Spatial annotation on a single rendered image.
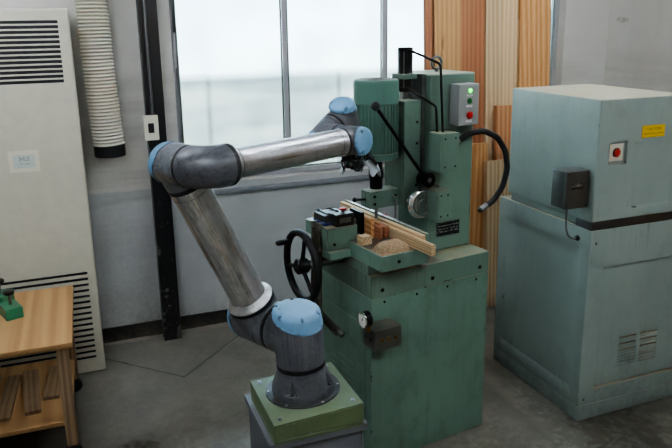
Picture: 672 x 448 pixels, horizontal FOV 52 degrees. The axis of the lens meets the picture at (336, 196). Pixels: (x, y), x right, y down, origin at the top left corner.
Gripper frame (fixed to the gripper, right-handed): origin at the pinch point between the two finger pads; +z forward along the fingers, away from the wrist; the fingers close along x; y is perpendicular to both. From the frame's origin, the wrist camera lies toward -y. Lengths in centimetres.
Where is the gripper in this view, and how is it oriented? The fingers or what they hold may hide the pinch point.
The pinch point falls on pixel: (361, 173)
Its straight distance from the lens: 258.3
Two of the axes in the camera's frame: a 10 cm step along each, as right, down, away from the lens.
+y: -2.8, 7.4, -6.2
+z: 2.0, 6.7, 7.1
